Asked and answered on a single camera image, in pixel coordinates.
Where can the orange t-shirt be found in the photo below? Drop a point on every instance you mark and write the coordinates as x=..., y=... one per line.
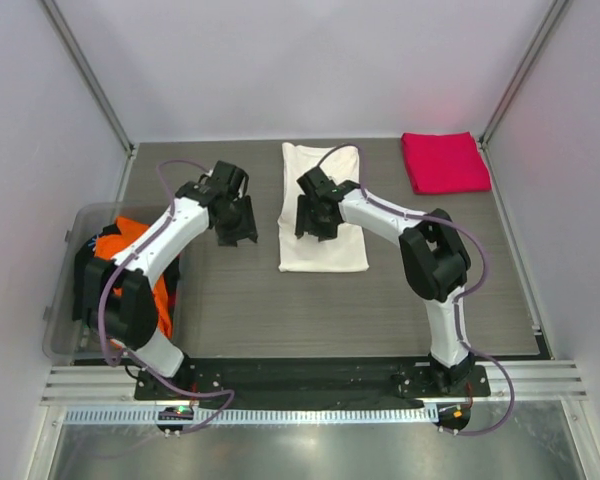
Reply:
x=121, y=234

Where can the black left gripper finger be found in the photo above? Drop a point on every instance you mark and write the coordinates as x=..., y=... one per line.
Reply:
x=248, y=228
x=226, y=235

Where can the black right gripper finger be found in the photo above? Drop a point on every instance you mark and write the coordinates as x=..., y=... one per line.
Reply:
x=327, y=230
x=303, y=224

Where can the right aluminium frame post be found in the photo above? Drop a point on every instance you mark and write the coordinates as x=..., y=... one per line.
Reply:
x=538, y=43

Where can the white t-shirt with red print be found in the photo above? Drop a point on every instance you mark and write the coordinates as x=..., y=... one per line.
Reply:
x=344, y=254

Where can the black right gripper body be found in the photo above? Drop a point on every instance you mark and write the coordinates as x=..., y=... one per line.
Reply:
x=316, y=215

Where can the aluminium frame post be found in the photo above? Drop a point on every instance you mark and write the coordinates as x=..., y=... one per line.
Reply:
x=87, y=74
x=538, y=43

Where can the folded magenta t-shirt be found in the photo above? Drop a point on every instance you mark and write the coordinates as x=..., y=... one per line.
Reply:
x=444, y=164

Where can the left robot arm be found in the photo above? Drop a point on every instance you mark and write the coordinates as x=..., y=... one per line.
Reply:
x=117, y=299

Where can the left aluminium frame post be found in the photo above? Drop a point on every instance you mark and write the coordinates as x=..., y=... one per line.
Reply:
x=87, y=74

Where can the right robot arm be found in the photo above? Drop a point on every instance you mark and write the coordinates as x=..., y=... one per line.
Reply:
x=434, y=259

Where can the white slotted cable duct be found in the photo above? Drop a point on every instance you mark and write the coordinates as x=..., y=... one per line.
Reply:
x=177, y=415

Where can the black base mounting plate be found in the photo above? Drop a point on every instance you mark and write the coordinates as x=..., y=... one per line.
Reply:
x=332, y=383

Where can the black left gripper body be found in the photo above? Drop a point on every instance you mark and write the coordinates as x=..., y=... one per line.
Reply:
x=233, y=214

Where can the aluminium front rail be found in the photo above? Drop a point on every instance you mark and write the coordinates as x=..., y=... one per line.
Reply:
x=92, y=385

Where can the clear plastic bin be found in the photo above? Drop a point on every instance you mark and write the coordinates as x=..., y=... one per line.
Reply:
x=66, y=340

